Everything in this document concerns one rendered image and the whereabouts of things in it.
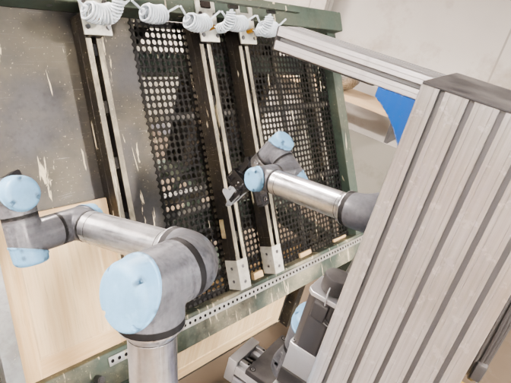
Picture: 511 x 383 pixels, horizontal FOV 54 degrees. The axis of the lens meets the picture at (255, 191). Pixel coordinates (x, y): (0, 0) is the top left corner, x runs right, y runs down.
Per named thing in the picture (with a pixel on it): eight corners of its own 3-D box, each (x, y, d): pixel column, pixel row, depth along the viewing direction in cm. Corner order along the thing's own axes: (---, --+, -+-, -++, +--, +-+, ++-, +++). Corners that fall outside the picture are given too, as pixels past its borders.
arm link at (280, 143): (286, 149, 157) (272, 128, 159) (265, 170, 163) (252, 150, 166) (300, 148, 162) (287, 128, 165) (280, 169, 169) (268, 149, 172)
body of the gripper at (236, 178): (236, 174, 181) (255, 153, 174) (250, 192, 179) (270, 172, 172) (223, 178, 174) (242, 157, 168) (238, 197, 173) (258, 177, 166)
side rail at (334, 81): (339, 235, 282) (357, 235, 274) (310, 38, 271) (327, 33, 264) (347, 231, 287) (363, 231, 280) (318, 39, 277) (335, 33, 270)
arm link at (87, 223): (243, 226, 94) (84, 191, 122) (204, 244, 85) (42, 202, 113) (245, 283, 97) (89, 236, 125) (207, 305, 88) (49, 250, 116)
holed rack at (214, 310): (109, 366, 160) (109, 367, 159) (107, 357, 159) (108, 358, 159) (365, 238, 280) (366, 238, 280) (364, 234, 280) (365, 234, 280)
